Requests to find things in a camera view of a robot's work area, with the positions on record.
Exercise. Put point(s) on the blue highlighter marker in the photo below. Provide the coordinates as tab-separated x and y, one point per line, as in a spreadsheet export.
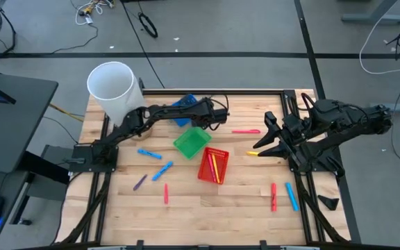
150	153
292	197
162	171

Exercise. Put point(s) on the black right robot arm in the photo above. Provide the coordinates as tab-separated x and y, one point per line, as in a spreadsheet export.
342	118

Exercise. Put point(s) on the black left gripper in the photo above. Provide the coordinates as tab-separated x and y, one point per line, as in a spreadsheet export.
203	112

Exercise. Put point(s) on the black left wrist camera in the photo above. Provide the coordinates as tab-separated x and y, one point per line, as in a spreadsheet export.
221	115

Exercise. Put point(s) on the green plastic basket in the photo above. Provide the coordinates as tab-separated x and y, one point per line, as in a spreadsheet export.
192	142

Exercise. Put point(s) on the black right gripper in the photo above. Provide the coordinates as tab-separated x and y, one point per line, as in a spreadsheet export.
295	132

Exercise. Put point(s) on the purple highlighter marker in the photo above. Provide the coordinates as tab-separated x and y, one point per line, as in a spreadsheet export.
140	182

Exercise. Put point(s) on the blue plastic basket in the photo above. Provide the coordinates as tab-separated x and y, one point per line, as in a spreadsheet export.
185	101

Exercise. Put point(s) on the red plastic basket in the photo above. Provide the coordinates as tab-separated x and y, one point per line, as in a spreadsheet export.
202	173

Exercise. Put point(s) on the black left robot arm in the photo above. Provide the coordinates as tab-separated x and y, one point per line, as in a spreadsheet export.
158	112

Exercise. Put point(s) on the spare black gripper finger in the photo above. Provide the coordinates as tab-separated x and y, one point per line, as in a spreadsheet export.
329	202

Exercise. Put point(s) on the red highlighter marker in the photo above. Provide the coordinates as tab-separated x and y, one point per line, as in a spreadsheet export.
273	197

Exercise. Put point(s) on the yellow highlighter marker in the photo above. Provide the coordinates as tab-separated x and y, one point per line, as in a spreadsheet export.
216	170
252	153

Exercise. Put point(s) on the black office desk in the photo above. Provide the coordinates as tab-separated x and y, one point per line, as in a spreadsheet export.
12	128

